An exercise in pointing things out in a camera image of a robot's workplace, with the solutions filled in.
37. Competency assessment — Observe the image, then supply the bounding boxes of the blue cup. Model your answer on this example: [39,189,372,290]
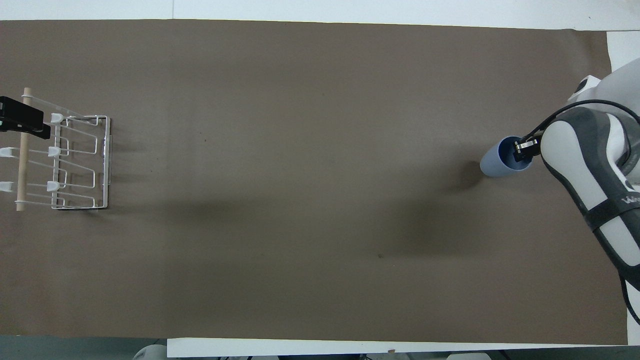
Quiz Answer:
[479,135,534,179]

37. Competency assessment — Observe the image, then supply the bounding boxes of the white wire cup holder rack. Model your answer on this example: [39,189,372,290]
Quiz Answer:
[0,87,112,212]

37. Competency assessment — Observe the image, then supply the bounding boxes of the black cable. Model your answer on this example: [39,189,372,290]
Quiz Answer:
[619,272,640,327]
[522,99,640,144]

